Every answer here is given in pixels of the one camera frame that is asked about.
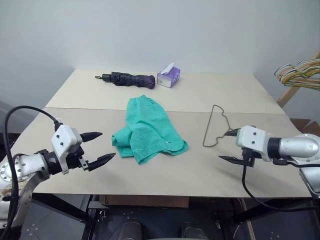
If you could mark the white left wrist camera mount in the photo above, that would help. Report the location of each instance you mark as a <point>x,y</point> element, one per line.
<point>63,136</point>

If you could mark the purple tissue box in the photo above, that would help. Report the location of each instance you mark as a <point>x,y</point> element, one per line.
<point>167,77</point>

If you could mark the black metal table frame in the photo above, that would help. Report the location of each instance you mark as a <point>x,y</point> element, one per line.
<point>62,208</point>

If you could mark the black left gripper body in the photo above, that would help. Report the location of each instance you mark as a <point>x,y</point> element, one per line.
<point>75,160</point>

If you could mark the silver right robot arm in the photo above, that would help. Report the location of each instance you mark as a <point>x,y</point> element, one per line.
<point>295,147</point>

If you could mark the dark rounded foot shape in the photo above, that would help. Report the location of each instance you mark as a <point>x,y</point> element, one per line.
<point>131,231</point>
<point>193,232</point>

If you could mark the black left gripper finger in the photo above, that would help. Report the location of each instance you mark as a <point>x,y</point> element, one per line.
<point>101,162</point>
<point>91,136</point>

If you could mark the wooden clothes rack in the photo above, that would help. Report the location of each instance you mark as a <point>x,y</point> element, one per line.
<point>287,96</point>

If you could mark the thin wooden slat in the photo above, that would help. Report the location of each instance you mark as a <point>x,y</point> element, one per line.
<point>248,220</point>

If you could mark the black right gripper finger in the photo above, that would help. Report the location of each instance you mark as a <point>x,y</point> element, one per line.
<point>233,132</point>
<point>232,160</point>

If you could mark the folded black purple umbrella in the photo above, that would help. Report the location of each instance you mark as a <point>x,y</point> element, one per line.
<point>125,79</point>

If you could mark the flat brown cardboard sheet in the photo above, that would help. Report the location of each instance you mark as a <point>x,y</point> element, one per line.
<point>145,201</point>

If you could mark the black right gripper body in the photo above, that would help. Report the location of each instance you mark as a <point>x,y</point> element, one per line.
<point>248,157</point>

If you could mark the green shorts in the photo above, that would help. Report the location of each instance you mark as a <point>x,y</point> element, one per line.
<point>150,125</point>

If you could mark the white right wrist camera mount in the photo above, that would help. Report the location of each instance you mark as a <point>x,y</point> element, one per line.
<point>250,140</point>

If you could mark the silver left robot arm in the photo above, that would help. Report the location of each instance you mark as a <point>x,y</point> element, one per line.
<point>27,162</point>

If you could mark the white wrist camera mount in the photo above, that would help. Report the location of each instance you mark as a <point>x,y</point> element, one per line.
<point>63,136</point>
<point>250,140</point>

